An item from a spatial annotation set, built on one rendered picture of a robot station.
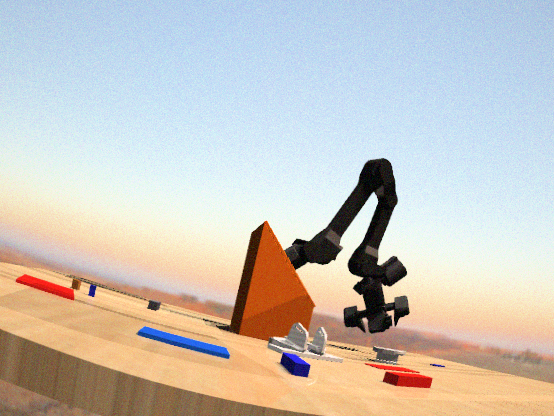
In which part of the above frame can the red flat bar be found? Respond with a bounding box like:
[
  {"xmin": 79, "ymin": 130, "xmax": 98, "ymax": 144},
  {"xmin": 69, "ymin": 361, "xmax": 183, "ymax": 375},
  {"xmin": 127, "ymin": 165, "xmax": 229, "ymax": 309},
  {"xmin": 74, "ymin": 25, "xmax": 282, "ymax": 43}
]
[{"xmin": 16, "ymin": 275, "xmax": 75, "ymax": 300}]

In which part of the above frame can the blue flat bar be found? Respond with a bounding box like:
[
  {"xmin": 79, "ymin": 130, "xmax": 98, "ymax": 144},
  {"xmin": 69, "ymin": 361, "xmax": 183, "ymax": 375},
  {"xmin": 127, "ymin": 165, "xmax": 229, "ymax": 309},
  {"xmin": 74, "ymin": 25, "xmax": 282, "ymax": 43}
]
[{"xmin": 138, "ymin": 326, "xmax": 230, "ymax": 359}]

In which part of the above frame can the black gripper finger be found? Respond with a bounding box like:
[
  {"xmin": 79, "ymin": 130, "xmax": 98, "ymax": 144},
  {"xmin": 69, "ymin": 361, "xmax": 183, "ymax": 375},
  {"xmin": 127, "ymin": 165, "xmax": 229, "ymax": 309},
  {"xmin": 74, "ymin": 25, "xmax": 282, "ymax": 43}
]
[
  {"xmin": 393, "ymin": 310, "xmax": 404, "ymax": 326},
  {"xmin": 352, "ymin": 319, "xmax": 366, "ymax": 333}
]

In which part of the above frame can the white plate with two holes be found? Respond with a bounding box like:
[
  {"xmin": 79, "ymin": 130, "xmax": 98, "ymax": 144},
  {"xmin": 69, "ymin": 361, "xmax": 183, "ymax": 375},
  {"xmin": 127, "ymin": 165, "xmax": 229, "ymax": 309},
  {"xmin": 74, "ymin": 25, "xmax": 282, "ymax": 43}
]
[{"xmin": 373, "ymin": 346, "xmax": 407, "ymax": 357}]

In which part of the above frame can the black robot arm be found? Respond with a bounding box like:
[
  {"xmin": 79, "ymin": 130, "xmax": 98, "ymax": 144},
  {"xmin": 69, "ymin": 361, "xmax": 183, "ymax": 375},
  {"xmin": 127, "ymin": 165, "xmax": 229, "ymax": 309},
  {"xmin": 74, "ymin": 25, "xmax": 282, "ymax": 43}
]
[{"xmin": 284, "ymin": 158, "xmax": 407, "ymax": 334}]

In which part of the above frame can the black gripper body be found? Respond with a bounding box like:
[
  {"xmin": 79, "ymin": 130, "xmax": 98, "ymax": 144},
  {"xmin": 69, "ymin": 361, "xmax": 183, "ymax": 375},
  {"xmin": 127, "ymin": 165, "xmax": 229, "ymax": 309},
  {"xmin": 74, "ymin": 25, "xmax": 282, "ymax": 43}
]
[{"xmin": 343, "ymin": 293, "xmax": 410, "ymax": 327}]

